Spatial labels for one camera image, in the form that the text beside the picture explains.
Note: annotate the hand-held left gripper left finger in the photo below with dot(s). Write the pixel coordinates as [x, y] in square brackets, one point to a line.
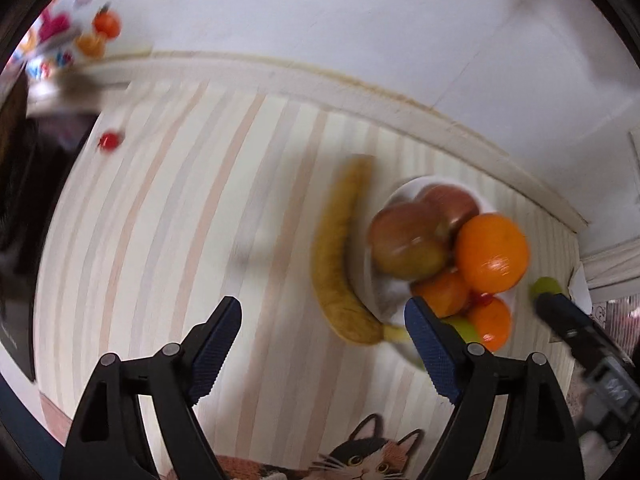
[210, 355]

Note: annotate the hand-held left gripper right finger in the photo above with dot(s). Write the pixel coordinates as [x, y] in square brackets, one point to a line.
[435, 355]

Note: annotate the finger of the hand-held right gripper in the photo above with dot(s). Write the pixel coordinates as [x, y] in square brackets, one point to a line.
[567, 317]

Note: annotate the green lime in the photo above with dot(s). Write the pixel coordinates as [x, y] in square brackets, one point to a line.
[545, 287]
[466, 329]

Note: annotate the dark rough-skinned orange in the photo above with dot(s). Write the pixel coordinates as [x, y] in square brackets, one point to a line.
[442, 292]

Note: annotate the small tangerine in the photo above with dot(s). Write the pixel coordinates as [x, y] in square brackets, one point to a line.
[492, 322]

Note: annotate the white oval plate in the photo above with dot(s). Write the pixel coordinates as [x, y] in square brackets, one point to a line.
[395, 287]

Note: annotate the large bright orange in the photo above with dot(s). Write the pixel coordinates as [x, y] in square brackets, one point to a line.
[492, 255]

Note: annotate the red apple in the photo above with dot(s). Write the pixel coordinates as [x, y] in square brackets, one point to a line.
[455, 207]
[407, 245]

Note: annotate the yellow banana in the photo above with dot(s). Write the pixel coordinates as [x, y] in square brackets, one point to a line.
[340, 270]

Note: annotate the red cherry tomato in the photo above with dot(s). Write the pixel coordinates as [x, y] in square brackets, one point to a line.
[110, 141]
[482, 300]

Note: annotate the cat print floor mat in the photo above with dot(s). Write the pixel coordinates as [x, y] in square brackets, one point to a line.
[360, 455]

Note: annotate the dark blue cabinet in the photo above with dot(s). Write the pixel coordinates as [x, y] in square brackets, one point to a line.
[25, 425]

